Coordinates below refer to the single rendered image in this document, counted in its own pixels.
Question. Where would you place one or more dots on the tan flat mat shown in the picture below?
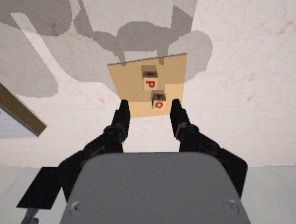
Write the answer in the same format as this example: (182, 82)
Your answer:
(128, 80)

